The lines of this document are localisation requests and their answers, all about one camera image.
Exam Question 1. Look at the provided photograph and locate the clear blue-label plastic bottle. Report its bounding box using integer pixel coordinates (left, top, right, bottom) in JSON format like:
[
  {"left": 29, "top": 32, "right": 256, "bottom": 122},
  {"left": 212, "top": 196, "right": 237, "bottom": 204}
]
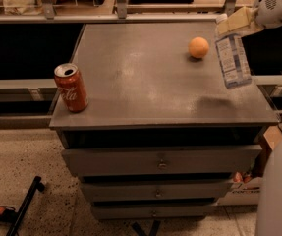
[{"left": 214, "top": 13, "right": 253, "bottom": 90}]

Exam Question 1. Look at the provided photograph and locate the red cola can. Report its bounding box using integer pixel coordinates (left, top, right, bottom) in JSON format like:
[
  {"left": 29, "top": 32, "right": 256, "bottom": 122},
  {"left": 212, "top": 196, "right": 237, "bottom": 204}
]
[{"left": 54, "top": 63, "right": 88, "bottom": 112}]

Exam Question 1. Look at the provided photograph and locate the orange ball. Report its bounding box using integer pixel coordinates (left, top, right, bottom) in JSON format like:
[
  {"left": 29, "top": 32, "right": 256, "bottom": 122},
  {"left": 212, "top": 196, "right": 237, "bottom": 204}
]
[{"left": 189, "top": 37, "right": 209, "bottom": 59}]

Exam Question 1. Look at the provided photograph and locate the white cardboard box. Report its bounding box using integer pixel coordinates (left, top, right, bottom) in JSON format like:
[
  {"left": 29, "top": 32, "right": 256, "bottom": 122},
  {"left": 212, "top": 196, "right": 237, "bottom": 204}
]
[{"left": 218, "top": 126, "right": 282, "bottom": 206}]

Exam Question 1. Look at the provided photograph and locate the bottom grey drawer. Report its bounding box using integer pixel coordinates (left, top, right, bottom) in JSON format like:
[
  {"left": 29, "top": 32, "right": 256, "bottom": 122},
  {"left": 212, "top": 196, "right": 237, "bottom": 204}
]
[{"left": 90, "top": 204, "right": 217, "bottom": 220}]

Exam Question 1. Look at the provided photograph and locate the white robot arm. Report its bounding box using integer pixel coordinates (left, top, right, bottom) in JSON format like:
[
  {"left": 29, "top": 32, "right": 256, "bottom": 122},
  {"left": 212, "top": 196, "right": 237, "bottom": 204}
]
[{"left": 215, "top": 0, "right": 282, "bottom": 236}]

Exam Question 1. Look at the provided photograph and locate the middle grey drawer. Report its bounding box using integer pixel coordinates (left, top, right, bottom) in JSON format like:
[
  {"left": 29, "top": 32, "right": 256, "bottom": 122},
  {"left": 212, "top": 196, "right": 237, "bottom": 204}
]
[{"left": 81, "top": 180, "right": 232, "bottom": 202}]

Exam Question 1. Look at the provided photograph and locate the top grey drawer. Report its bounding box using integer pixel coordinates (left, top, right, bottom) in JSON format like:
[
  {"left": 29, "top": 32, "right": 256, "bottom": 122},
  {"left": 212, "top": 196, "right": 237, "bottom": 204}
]
[{"left": 62, "top": 145, "right": 261, "bottom": 176}]

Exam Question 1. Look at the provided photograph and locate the metal shelf frame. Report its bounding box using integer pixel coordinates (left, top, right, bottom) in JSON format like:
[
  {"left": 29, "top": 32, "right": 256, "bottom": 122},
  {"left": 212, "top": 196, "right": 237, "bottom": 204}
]
[{"left": 0, "top": 0, "right": 262, "bottom": 24}]

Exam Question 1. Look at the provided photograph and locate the grey drawer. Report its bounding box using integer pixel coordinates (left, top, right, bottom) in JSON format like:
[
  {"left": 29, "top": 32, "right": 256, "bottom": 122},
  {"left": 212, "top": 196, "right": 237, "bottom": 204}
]
[
  {"left": 81, "top": 180, "right": 232, "bottom": 202},
  {"left": 62, "top": 145, "right": 261, "bottom": 176},
  {"left": 90, "top": 204, "right": 217, "bottom": 220}
]

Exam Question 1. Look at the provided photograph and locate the black metal stand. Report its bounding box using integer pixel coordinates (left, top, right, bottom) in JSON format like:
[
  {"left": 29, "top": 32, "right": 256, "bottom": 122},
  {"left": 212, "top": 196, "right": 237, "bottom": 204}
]
[{"left": 0, "top": 175, "right": 46, "bottom": 236}]

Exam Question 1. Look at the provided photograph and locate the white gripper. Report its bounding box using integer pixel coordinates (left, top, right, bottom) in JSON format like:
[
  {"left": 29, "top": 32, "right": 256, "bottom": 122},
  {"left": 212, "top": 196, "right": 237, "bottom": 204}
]
[{"left": 216, "top": 0, "right": 282, "bottom": 35}]

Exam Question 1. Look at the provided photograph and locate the grey drawer cabinet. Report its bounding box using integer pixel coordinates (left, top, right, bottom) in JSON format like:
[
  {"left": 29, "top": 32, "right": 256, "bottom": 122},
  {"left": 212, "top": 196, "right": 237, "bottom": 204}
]
[{"left": 51, "top": 22, "right": 278, "bottom": 207}]

